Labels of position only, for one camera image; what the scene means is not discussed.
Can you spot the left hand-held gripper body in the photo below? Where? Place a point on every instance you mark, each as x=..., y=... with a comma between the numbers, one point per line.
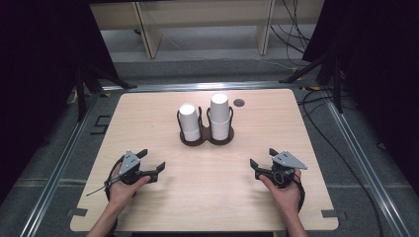
x=129, y=163

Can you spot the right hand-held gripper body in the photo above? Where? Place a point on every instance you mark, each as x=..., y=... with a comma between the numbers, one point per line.
x=288, y=161

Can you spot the black double cup holder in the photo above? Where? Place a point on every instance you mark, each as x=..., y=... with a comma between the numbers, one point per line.
x=206, y=134

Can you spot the person's left hand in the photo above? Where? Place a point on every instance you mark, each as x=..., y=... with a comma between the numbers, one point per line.
x=123, y=194

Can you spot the person's right hand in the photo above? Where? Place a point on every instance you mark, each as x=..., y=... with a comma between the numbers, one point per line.
x=288, y=197

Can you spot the white paper cup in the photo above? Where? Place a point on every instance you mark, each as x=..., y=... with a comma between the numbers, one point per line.
x=192, y=136
x=219, y=107
x=188, y=117
x=220, y=130

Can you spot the dark round table grommet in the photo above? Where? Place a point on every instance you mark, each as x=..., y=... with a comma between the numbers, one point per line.
x=238, y=102

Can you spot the black metal stand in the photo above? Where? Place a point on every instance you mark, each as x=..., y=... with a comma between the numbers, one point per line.
x=80, y=95
x=337, y=92

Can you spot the black curtain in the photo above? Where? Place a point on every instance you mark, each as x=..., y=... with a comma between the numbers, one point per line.
x=385, y=65
x=36, y=72

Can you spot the aluminium floor rail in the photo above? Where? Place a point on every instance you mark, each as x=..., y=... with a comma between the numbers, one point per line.
x=197, y=86
x=371, y=177
x=56, y=177

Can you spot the light wooden furniture frame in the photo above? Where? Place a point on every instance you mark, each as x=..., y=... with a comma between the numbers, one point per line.
x=149, y=36

